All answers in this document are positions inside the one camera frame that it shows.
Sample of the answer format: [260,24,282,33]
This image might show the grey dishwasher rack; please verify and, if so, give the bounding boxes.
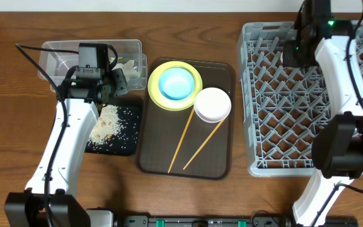
[236,21,363,177]

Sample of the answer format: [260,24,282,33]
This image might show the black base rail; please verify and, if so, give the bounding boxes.
[86,207,359,227]

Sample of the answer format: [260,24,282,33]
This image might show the crumpled white tissue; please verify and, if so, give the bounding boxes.
[113,60,140,79]

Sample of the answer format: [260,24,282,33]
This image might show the pink white bowl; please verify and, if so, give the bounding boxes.
[193,87,232,124]

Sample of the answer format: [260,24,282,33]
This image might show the black waste tray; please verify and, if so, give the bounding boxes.
[83,97,143,157]

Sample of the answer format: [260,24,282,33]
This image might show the wooden chopstick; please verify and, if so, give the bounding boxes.
[167,108,195,173]
[183,119,225,170]

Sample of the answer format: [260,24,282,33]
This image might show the right wooden chopstick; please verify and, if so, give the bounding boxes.
[183,119,225,170]

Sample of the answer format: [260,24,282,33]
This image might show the yellow plate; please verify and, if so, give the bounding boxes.
[147,61,203,111]

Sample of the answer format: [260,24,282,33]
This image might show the light blue bowl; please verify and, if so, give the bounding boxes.
[158,67,195,101]

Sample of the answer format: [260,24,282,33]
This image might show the brown serving tray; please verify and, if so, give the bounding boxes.
[135,57,236,181]

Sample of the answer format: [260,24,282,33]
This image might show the left wooden chopstick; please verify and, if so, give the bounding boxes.
[167,108,195,173]

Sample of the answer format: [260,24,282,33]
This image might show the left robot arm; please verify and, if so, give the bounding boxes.
[4,43,129,226]

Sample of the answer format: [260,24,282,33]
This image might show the clear plastic bin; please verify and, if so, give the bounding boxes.
[39,39,147,91]

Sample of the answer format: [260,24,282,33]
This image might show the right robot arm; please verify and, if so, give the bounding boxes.
[281,0,363,226]

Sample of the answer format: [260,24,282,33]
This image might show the cooked rice leftovers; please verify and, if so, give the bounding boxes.
[86,104,140,149]

